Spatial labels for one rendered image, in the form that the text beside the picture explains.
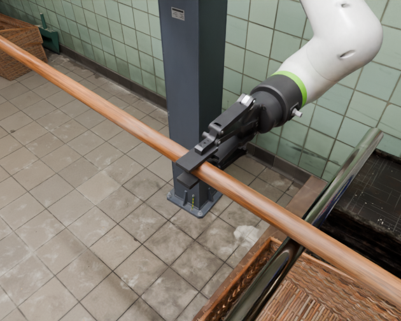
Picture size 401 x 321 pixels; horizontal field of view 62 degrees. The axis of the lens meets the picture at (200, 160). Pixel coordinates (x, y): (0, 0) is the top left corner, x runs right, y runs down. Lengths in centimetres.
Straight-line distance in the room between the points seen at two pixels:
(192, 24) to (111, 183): 122
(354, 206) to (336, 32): 46
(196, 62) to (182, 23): 15
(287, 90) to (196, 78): 75
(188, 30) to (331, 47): 73
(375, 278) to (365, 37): 39
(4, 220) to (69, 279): 58
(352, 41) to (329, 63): 6
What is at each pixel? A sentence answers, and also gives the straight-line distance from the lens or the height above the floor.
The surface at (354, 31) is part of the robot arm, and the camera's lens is 66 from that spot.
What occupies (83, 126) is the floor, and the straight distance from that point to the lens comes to 265.
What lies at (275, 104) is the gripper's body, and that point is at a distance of 64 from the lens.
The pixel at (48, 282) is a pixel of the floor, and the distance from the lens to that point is 190.
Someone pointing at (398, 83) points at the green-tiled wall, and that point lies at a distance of 167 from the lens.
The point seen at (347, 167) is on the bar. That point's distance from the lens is 62.
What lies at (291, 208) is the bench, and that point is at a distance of 130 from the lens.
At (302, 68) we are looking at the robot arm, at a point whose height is 124.
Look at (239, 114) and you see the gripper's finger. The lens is 56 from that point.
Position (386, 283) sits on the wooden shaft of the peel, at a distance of 47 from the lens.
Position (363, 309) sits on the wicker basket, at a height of 70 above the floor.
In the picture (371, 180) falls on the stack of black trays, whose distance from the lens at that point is 103.
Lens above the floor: 158
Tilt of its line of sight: 45 degrees down
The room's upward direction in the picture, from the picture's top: straight up
